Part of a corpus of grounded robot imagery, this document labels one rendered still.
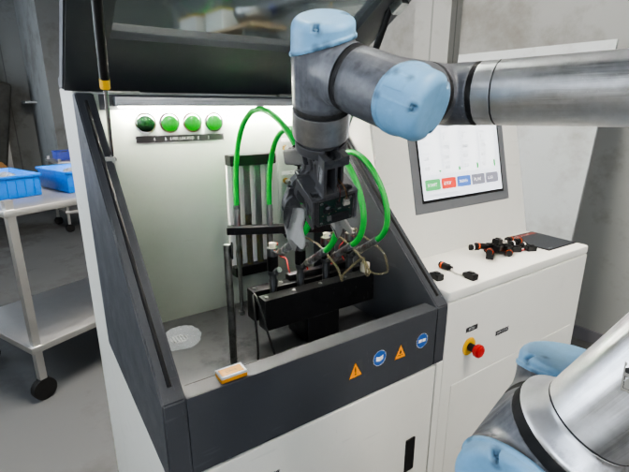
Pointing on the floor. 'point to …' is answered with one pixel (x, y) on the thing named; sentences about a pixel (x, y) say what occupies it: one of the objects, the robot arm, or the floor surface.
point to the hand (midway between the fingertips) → (314, 236)
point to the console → (455, 379)
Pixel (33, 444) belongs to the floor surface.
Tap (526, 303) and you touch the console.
